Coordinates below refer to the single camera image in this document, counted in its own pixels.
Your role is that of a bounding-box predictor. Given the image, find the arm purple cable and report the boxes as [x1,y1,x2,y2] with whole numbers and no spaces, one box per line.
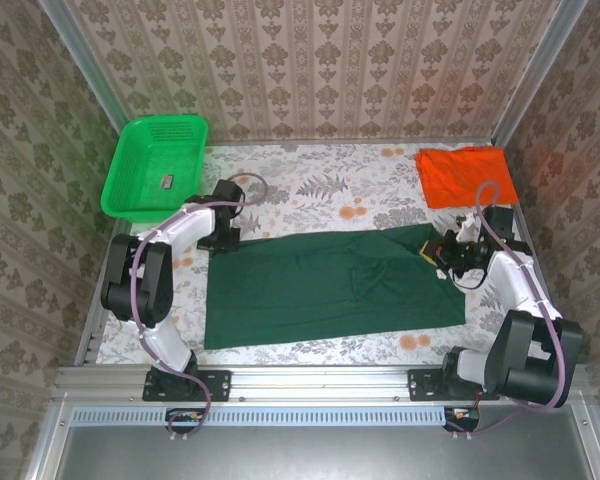
[452,180,571,441]
[131,172,270,444]

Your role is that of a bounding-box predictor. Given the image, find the floral table cover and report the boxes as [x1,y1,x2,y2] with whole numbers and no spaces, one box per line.
[97,144,564,366]

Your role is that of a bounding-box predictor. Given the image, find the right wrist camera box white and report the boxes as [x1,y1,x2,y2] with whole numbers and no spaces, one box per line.
[453,212,483,244]

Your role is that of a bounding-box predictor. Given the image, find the dark green t-shirt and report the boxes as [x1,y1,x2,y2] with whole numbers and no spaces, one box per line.
[203,223,467,351]

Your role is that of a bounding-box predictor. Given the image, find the long aluminium base rail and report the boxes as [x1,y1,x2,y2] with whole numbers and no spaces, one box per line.
[54,364,591,404]

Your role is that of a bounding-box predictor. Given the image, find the orange t-shirt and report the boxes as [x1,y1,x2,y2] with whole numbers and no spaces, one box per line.
[413,145,520,209]

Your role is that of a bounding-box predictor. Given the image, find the small black connector board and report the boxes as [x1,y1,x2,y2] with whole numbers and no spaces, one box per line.
[443,405,481,434]
[165,407,206,435]

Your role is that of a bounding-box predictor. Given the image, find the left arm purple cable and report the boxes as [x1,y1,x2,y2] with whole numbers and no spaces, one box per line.
[131,172,270,444]

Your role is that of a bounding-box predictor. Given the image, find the grey metal panel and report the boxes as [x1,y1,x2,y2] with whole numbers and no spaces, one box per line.
[29,404,600,480]

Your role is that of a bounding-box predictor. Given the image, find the aluminium frame post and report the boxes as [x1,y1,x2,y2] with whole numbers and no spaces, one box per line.
[492,0,590,146]
[37,0,131,131]

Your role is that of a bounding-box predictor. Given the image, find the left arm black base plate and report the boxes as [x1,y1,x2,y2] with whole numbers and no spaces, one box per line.
[142,368,232,403]

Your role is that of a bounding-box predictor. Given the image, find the light blue slotted cable duct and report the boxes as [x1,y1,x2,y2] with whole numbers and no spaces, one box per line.
[72,405,454,427]

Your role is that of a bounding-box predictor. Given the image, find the aluminium side rail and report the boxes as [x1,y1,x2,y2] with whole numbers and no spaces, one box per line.
[74,214,131,366]
[499,143,572,364]

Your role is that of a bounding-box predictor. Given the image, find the green plastic basket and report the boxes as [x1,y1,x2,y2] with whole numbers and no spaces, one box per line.
[101,115,210,225]

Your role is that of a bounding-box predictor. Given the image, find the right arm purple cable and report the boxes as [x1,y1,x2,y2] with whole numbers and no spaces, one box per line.
[452,180,571,441]

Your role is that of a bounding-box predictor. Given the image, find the thin aluminium wall rail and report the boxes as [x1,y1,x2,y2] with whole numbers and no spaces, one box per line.
[204,137,501,150]

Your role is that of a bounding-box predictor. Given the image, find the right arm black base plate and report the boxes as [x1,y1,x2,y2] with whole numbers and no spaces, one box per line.
[407,368,501,403]

